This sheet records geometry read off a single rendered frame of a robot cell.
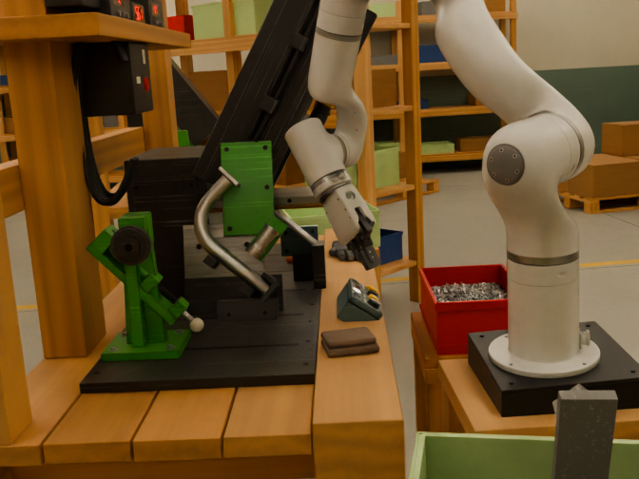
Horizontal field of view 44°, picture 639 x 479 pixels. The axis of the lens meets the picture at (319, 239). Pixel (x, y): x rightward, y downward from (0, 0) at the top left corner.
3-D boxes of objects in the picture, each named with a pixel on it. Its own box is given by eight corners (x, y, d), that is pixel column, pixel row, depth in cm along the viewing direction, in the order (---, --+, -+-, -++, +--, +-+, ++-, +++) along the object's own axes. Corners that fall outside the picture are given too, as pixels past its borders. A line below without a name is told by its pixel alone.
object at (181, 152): (229, 267, 220) (220, 144, 213) (213, 298, 191) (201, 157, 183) (164, 270, 221) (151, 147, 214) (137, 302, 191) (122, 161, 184)
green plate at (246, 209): (278, 235, 186) (274, 146, 187) (275, 234, 177) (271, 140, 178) (229, 238, 186) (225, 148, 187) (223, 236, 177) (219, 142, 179)
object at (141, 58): (155, 110, 183) (149, 43, 180) (137, 114, 167) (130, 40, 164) (102, 113, 184) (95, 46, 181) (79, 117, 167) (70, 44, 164)
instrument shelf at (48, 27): (191, 47, 227) (190, 33, 226) (99, 35, 139) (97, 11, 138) (104, 52, 227) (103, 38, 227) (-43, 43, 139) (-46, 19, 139)
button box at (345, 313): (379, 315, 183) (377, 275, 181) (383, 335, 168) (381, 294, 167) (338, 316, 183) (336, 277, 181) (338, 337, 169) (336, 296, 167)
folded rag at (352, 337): (371, 339, 156) (370, 325, 156) (380, 353, 149) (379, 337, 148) (320, 344, 155) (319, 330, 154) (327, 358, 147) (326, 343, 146)
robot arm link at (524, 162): (591, 250, 136) (592, 110, 130) (540, 281, 124) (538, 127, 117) (527, 241, 144) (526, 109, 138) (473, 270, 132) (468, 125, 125)
